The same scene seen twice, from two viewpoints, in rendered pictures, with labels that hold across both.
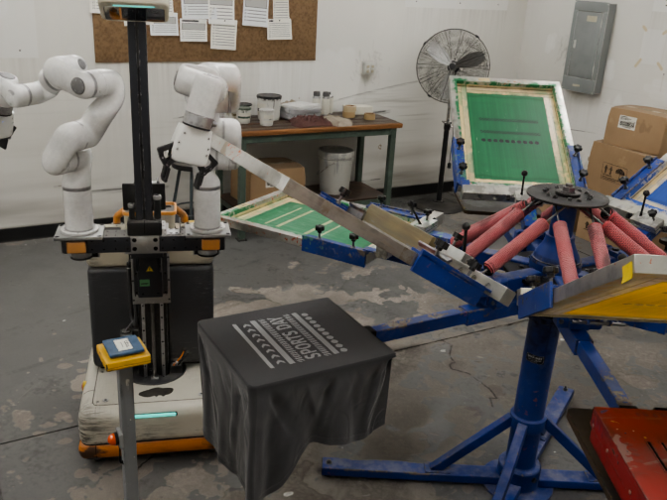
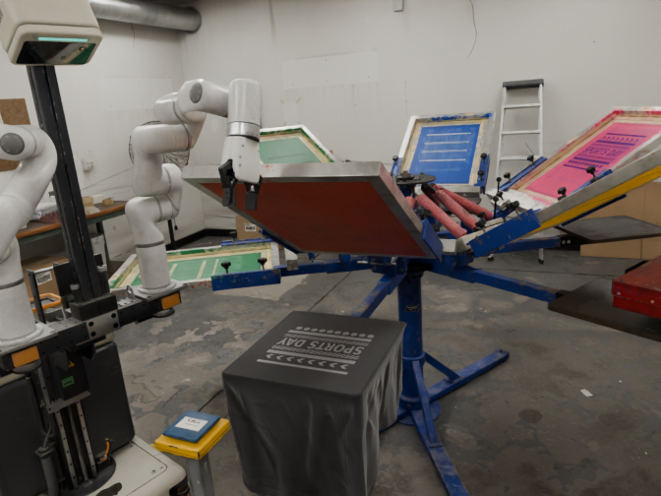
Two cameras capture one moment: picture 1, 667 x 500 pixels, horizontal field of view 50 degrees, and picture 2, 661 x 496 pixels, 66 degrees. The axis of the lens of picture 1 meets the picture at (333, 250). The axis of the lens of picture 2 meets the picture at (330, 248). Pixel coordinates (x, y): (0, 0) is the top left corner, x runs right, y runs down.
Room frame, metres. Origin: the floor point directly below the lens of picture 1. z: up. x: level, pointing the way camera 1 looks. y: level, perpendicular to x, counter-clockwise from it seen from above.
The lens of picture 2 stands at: (0.77, 0.94, 1.70)
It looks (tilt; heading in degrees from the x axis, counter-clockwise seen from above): 16 degrees down; 324
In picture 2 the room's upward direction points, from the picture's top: 4 degrees counter-clockwise
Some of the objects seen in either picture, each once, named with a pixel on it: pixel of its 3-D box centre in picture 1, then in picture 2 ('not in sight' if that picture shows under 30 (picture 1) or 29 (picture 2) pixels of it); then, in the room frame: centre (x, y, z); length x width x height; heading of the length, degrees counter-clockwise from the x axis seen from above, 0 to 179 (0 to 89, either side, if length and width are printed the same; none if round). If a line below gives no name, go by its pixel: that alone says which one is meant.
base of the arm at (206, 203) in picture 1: (206, 206); (150, 265); (2.48, 0.46, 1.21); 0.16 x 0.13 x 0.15; 13
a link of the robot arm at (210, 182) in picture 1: (209, 165); (148, 219); (2.47, 0.45, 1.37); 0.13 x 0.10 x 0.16; 101
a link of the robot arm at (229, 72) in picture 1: (216, 89); (179, 123); (2.24, 0.39, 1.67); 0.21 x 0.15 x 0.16; 11
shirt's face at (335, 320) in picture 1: (294, 336); (320, 345); (2.03, 0.11, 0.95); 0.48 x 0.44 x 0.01; 120
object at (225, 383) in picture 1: (224, 411); (294, 446); (1.91, 0.31, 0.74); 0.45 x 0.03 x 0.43; 30
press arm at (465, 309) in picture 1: (420, 325); (370, 304); (2.28, -0.32, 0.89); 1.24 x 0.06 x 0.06; 120
